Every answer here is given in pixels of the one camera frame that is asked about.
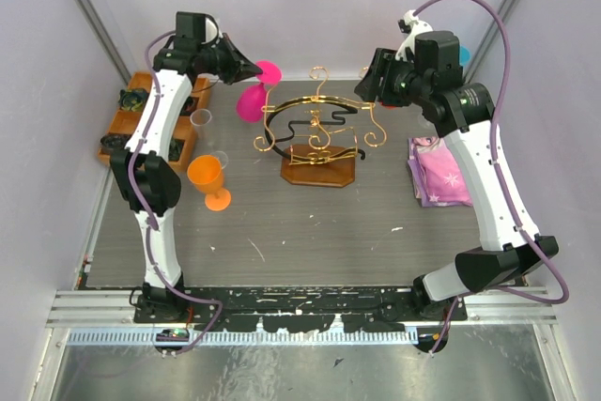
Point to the blue wine glass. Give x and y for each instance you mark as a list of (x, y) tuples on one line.
[(464, 56)]

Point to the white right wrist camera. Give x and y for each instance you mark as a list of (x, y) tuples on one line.
[(411, 26)]

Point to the pink wine glass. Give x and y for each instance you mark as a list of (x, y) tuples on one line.
[(253, 98)]

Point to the gold wire glass rack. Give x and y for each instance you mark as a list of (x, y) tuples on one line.
[(322, 149)]

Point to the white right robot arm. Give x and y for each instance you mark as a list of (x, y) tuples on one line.
[(467, 120)]

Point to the dark green rolled tie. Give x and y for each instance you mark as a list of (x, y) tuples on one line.
[(175, 149)]

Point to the black orange rolled tie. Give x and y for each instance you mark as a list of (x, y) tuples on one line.
[(189, 104)]

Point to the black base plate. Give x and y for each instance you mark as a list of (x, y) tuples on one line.
[(293, 309)]

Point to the dark paisley rolled tie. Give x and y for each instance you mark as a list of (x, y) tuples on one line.
[(111, 142)]

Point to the clear wine glass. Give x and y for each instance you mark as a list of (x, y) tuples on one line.
[(424, 123), (205, 126)]

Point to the navy floral rolled tie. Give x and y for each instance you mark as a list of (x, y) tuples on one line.
[(132, 100)]

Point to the orange wine glass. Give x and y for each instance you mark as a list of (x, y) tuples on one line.
[(206, 174)]

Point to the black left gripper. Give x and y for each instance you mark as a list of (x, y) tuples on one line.
[(240, 68)]

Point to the red wine glass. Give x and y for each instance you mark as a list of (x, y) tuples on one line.
[(389, 106)]

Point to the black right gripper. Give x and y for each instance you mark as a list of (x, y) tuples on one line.
[(383, 65)]

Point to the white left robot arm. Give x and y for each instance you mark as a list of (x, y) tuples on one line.
[(146, 181)]

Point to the purple cartoon pouch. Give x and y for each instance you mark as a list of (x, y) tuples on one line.
[(436, 177)]

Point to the aluminium front rail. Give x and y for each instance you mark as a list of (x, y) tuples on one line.
[(105, 317)]

